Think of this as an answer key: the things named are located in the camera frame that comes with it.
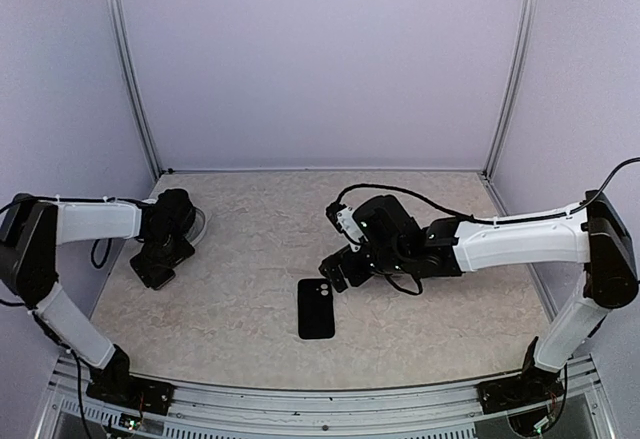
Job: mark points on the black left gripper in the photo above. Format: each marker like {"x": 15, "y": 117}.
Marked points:
{"x": 182, "y": 248}

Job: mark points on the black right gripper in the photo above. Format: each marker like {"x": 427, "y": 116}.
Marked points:
{"x": 357, "y": 274}

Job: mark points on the black phone case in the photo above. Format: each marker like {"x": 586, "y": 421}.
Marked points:
{"x": 315, "y": 309}

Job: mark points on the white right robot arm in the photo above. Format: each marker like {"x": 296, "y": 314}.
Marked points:
{"x": 587, "y": 238}

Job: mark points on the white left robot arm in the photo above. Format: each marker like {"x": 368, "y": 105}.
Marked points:
{"x": 38, "y": 232}

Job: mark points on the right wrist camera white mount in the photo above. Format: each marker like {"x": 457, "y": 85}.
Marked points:
{"x": 349, "y": 228}

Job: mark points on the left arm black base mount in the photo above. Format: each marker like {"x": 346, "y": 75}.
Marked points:
{"x": 115, "y": 385}

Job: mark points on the aluminium front rail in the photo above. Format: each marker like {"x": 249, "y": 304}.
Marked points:
{"x": 197, "y": 410}

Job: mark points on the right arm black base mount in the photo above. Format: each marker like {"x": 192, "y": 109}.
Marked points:
{"x": 530, "y": 386}

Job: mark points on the left aluminium frame post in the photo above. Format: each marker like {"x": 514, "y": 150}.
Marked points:
{"x": 141, "y": 123}

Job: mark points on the aluminium frame post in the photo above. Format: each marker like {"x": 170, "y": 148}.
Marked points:
{"x": 515, "y": 73}
{"x": 141, "y": 123}

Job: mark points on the right aluminium frame post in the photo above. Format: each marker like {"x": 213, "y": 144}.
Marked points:
{"x": 515, "y": 73}

